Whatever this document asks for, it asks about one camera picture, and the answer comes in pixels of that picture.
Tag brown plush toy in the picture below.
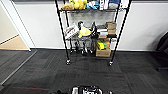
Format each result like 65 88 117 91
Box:
61 2 75 11

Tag narrow black bag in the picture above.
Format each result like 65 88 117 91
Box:
89 22 99 52

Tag wide white box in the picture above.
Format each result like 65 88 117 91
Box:
119 0 131 10

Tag yellow green toy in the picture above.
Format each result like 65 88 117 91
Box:
96 40 111 51

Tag black chair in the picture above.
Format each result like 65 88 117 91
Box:
154 30 168 72

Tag small cardboard box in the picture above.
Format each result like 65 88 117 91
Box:
105 21 118 36

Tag yellow plush toy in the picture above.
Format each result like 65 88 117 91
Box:
72 0 89 11

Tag dark grey toy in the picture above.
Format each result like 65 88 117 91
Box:
67 37 92 55

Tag tall white box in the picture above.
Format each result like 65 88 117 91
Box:
103 0 110 10
99 0 105 10

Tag dark stacked boxes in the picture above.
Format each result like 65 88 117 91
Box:
96 24 109 40

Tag white door frame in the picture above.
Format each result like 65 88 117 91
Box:
0 0 36 52

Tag blue plush toy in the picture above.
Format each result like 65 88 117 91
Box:
87 0 101 10

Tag black wire shelf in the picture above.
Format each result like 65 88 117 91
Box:
53 0 133 67

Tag large cardboard box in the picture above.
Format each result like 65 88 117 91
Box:
95 46 112 59

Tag white red snack bag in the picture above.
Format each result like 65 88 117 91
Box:
63 24 81 41

